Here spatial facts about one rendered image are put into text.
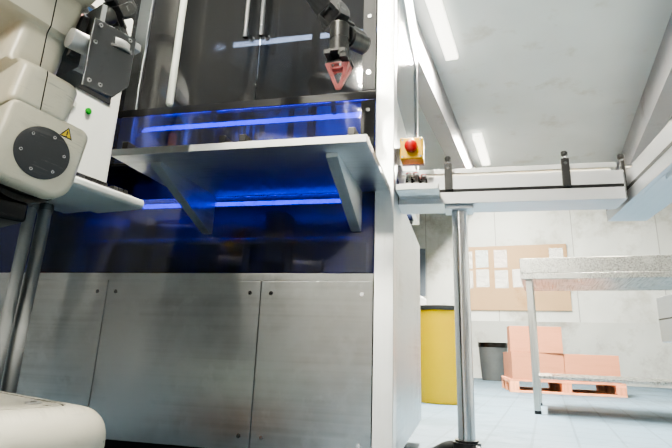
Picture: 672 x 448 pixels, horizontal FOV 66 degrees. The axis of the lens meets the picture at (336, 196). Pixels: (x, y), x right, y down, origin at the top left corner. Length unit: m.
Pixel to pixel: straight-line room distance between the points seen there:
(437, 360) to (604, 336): 5.13
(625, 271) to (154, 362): 3.19
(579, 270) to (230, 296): 2.88
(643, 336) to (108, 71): 8.62
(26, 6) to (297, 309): 1.03
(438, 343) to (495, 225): 5.29
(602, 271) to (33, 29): 3.64
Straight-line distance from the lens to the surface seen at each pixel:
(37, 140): 1.15
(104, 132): 1.96
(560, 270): 4.06
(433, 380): 4.32
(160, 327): 1.80
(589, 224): 9.36
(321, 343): 1.59
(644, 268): 4.11
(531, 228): 9.32
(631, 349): 9.16
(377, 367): 1.55
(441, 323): 4.29
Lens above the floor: 0.38
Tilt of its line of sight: 16 degrees up
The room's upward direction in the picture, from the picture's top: 2 degrees clockwise
